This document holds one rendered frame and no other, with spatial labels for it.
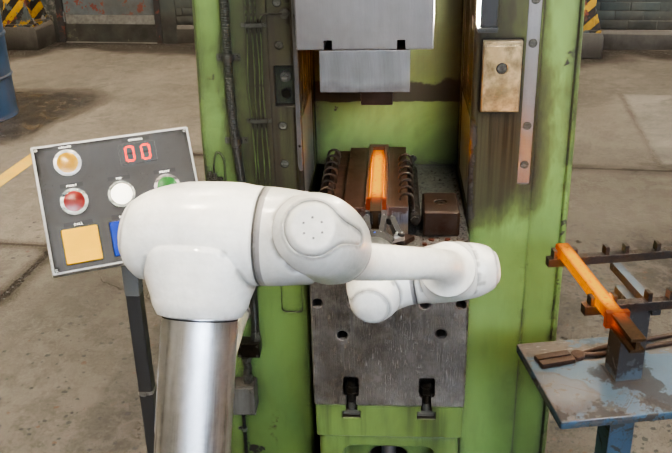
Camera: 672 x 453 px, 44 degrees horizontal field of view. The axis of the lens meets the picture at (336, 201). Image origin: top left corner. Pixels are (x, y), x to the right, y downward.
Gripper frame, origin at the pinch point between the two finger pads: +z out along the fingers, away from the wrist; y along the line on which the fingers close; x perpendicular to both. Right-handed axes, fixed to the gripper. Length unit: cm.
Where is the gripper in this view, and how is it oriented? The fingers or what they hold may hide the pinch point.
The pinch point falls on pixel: (375, 212)
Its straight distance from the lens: 193.0
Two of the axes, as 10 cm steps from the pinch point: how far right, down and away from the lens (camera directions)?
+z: 0.6, -4.2, 9.1
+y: 10.0, 0.0, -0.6
